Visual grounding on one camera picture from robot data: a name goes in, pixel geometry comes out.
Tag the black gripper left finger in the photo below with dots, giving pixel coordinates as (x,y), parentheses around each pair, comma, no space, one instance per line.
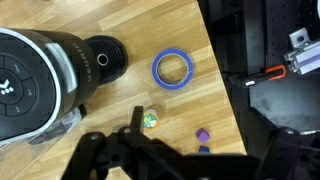
(110,156)

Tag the purple cube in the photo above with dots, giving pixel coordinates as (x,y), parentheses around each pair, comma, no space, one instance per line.
(202,135)

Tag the blue masking tape roll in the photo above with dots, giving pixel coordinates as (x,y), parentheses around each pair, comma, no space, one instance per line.
(156,71)

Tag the black Keurig coffee maker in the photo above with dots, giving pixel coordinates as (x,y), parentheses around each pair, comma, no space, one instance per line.
(86,73)

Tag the silver aluminium extrusion bracket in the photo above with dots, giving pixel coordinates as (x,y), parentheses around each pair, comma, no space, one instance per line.
(305,55)

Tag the white coffee pod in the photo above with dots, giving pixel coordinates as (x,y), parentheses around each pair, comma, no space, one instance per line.
(150,120)

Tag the black perforated mounting board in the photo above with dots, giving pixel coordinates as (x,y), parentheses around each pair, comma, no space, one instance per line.
(266,33)

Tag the clear water tank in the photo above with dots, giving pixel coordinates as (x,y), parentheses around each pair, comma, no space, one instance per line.
(50,133)

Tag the blue cube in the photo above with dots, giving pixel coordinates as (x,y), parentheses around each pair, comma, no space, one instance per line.
(204,149)

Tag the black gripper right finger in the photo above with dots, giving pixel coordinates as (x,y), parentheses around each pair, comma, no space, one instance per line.
(293,156)

